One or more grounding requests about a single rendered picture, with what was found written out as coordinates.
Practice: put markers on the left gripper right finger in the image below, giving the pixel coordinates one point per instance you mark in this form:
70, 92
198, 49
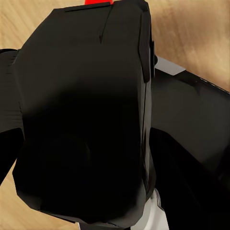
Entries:
193, 198

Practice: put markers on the digital camera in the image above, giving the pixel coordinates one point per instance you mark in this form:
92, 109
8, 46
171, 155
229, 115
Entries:
80, 90

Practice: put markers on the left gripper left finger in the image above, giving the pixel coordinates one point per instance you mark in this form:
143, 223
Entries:
11, 142

